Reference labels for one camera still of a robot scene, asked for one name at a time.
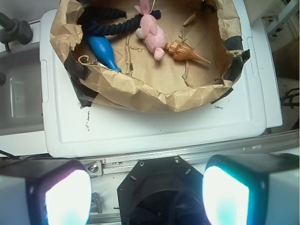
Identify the white plastic bin lid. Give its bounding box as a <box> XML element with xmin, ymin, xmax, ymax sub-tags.
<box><xmin>40</xmin><ymin>0</ymin><xmax>267</xmax><ymax>158</ymax></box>

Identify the aluminium frame rail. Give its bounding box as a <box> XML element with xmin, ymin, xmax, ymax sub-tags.
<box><xmin>78</xmin><ymin>129</ymin><xmax>300</xmax><ymax>177</ymax></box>

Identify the brown paper bag liner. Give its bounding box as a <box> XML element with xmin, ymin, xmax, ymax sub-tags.
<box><xmin>50</xmin><ymin>0</ymin><xmax>250</xmax><ymax>113</ymax></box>

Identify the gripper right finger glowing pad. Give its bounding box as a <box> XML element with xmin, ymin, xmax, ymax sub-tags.
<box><xmin>202</xmin><ymin>153</ymin><xmax>300</xmax><ymax>225</ymax></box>

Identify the pink plush bunny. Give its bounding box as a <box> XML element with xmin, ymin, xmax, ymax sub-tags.
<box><xmin>135</xmin><ymin>0</ymin><xmax>168</xmax><ymax>61</ymax></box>

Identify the black octagonal mount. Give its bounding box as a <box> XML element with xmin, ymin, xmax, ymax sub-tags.
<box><xmin>117</xmin><ymin>156</ymin><xmax>208</xmax><ymax>225</ymax></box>

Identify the orange spiral seashell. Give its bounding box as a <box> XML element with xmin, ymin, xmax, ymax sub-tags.
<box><xmin>166</xmin><ymin>40</ymin><xmax>211</xmax><ymax>64</ymax></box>

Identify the dark blue rope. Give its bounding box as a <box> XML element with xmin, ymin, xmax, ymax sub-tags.
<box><xmin>76</xmin><ymin>7</ymin><xmax>162</xmax><ymax>38</ymax></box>

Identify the blue plastic bowling pin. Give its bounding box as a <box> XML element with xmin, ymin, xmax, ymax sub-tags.
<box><xmin>86</xmin><ymin>35</ymin><xmax>121</xmax><ymax>72</ymax></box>

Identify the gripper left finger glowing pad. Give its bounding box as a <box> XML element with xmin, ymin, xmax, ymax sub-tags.
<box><xmin>0</xmin><ymin>159</ymin><xmax>92</xmax><ymax>225</ymax></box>

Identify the grey clamp knob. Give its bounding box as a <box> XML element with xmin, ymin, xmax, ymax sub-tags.
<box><xmin>0</xmin><ymin>12</ymin><xmax>33</xmax><ymax>53</ymax></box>

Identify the clear plastic container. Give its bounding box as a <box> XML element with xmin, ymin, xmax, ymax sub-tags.
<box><xmin>0</xmin><ymin>42</ymin><xmax>44</xmax><ymax>135</ymax></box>

